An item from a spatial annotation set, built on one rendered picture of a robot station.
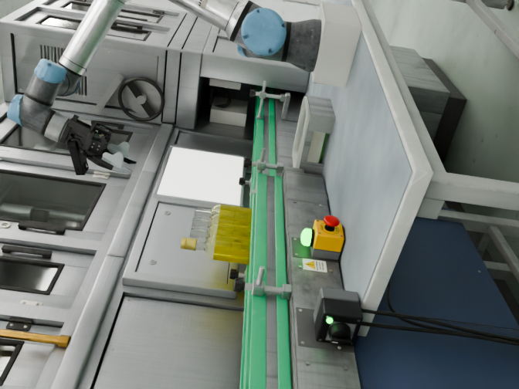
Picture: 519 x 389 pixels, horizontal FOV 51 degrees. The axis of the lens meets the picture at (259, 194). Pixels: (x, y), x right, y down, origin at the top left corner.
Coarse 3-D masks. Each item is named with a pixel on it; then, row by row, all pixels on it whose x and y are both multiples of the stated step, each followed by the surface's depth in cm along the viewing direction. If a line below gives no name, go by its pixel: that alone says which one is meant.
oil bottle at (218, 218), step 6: (216, 216) 168; (222, 216) 168; (228, 216) 169; (234, 216) 169; (210, 222) 166; (216, 222) 165; (222, 222) 165; (228, 222) 166; (234, 222) 166; (240, 222) 167; (246, 222) 167
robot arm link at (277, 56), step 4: (240, 48) 157; (240, 52) 159; (244, 52) 158; (248, 52) 158; (276, 52) 157; (280, 52) 157; (248, 56) 161; (252, 56) 160; (256, 56) 156; (268, 56) 156; (272, 56) 159; (276, 56) 159; (280, 56) 158; (276, 60) 161; (280, 60) 161
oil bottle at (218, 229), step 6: (210, 228) 162; (216, 228) 162; (222, 228) 162; (228, 228) 163; (234, 228) 163; (240, 228) 164; (246, 228) 164; (210, 234) 161; (216, 234) 160; (222, 234) 160; (228, 234) 161; (234, 234) 161; (240, 234) 161; (246, 234) 162
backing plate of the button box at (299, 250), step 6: (294, 240) 140; (300, 240) 141; (294, 246) 138; (300, 246) 138; (306, 246) 139; (294, 252) 136; (300, 252) 136; (306, 252) 137; (306, 258) 135; (312, 258) 135; (318, 258) 135
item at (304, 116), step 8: (304, 96) 181; (304, 104) 184; (304, 112) 186; (304, 120) 187; (304, 128) 171; (296, 136) 190; (304, 136) 172; (296, 144) 192; (296, 152) 192; (296, 160) 187
